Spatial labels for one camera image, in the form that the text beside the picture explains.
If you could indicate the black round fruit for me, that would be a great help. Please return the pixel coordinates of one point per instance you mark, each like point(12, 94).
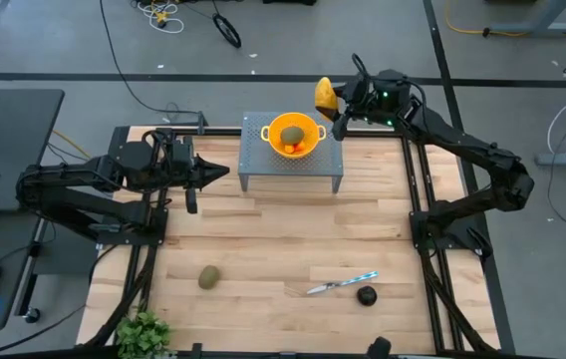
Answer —
point(367, 296)

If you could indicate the green plant in white pot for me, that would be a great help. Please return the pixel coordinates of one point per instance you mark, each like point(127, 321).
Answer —
point(143, 336)

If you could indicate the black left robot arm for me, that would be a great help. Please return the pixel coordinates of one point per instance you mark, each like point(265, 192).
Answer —
point(64, 209)

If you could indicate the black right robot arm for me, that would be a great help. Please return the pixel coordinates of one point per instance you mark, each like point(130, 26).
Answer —
point(462, 149)

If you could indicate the small yellow-orange fruit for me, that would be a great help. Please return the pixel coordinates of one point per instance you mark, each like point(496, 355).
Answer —
point(289, 149)
point(300, 147)

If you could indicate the black caster wheel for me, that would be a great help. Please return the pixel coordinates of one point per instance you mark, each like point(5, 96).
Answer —
point(32, 315)

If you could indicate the brown-green kiwi fruit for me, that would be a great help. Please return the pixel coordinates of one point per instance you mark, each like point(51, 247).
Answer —
point(208, 277)

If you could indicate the grey perforated metal stand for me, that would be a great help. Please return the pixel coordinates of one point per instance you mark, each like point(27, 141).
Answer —
point(258, 159)

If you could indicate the black aluminium table frame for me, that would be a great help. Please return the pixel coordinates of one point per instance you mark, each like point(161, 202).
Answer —
point(223, 132)

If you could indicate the yellow corn cob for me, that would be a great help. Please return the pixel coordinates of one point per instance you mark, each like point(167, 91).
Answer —
point(324, 95)

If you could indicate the dark grey desk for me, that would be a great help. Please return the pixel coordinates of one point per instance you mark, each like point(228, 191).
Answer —
point(14, 139)

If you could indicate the green mango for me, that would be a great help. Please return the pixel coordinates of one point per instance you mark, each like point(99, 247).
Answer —
point(293, 135)

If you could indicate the yellow plastic colander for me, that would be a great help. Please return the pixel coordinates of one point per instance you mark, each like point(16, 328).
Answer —
point(273, 124)

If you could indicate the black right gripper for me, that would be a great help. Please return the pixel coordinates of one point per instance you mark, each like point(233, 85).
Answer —
point(362, 107)

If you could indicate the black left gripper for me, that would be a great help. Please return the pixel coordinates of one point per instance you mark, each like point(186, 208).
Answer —
point(192, 202)

